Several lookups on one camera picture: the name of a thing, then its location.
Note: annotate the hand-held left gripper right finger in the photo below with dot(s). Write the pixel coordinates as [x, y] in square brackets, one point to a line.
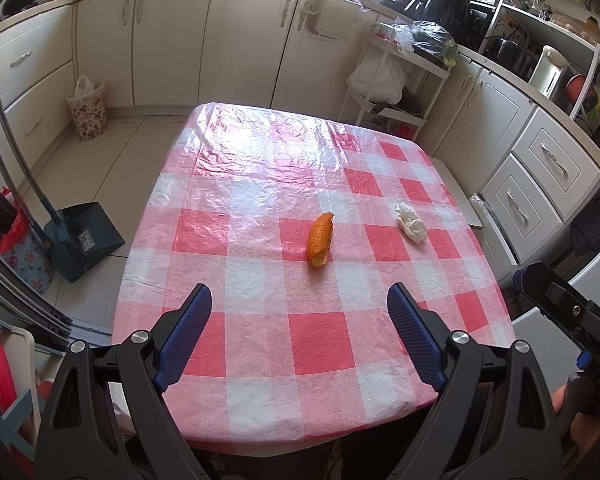
[417, 335]

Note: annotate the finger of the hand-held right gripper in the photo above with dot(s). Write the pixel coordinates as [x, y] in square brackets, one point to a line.
[555, 300]
[597, 357]

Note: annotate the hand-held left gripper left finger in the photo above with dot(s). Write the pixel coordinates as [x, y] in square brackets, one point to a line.
[185, 335]

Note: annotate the white tissue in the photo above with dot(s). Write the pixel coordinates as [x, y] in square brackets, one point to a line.
[412, 222]

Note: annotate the person's right hand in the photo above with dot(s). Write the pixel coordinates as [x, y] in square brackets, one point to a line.
[585, 427]

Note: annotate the blue dustpan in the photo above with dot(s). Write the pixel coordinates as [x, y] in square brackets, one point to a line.
[85, 240]

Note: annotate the white stool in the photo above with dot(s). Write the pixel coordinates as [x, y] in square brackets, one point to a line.
[460, 195]

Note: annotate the white storage rack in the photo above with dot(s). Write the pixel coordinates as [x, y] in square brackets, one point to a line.
[27, 360]

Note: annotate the floral bin with red bag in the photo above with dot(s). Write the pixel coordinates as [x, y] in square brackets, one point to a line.
[25, 260]

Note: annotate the pink checkered tablecloth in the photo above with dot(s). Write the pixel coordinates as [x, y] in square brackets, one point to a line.
[260, 170]

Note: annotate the red bowl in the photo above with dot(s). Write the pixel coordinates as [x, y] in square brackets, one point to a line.
[580, 92]

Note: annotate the black frying pan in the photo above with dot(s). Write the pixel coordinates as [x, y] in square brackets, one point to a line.
[405, 102]

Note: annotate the floral bin with white bag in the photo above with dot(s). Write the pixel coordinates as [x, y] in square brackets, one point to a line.
[87, 110]

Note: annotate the black pot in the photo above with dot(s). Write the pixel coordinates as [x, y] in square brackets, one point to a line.
[510, 57]

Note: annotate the white plastic bag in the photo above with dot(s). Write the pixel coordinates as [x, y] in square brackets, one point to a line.
[377, 80]

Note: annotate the white trolley rack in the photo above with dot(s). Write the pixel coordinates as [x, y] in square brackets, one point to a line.
[430, 67]

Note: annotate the white countertop shelf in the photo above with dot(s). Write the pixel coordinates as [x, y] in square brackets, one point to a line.
[570, 30]

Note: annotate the white kitchen cabinets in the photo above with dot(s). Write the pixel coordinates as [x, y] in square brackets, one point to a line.
[170, 35]

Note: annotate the black air fryer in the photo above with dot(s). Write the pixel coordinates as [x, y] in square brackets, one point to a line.
[440, 10]

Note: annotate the white hanging door bin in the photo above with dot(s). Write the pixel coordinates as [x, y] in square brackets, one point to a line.
[332, 15]

